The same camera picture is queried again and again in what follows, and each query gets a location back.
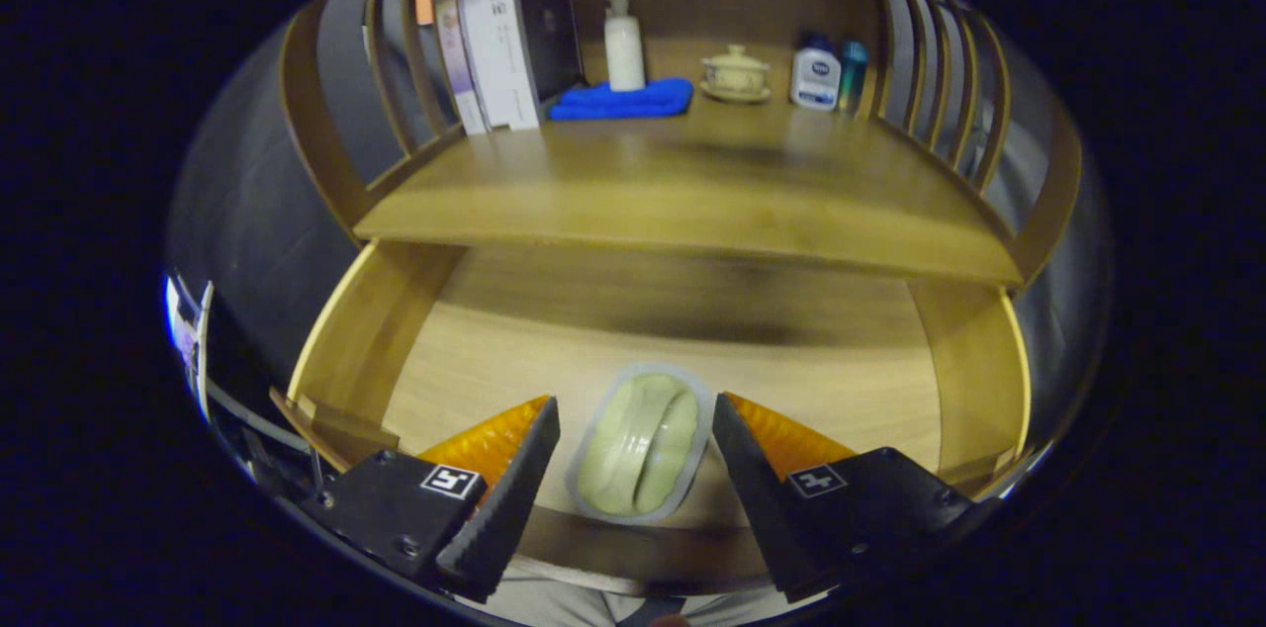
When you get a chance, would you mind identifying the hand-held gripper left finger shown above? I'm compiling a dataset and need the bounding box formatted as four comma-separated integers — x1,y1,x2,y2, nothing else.
297,395,563,605

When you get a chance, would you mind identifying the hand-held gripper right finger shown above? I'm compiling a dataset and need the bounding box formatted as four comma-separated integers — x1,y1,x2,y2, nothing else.
710,392,1000,605

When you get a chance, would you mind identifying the green scrub brush with sponge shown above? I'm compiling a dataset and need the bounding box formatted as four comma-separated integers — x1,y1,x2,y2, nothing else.
564,362,715,525

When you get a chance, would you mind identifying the wooden countertop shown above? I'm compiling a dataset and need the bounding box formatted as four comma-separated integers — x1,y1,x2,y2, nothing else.
351,93,1025,288

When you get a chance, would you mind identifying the black backdrop cloth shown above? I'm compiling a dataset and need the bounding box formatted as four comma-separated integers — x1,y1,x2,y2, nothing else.
166,0,1117,470

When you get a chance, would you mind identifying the blue folded cloth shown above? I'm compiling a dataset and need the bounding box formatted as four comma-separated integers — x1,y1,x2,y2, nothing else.
547,77,695,122

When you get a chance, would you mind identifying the beige lidded teacup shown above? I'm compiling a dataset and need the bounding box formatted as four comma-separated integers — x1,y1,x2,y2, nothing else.
698,44,772,104

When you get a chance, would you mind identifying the white lotion bottle blue cap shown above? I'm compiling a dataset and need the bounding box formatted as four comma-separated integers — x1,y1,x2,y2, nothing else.
789,32,843,112

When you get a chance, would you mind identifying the teal slim bottle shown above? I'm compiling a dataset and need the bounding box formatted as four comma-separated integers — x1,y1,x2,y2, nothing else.
837,39,870,117

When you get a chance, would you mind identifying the thin pale purple book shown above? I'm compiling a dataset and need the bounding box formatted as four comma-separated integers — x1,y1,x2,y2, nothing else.
433,0,490,136

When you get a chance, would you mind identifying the thick white book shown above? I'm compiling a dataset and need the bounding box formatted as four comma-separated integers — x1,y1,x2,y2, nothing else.
457,0,585,131

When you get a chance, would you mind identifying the white pump bottle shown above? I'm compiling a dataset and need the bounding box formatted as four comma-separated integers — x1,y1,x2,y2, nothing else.
603,0,647,93

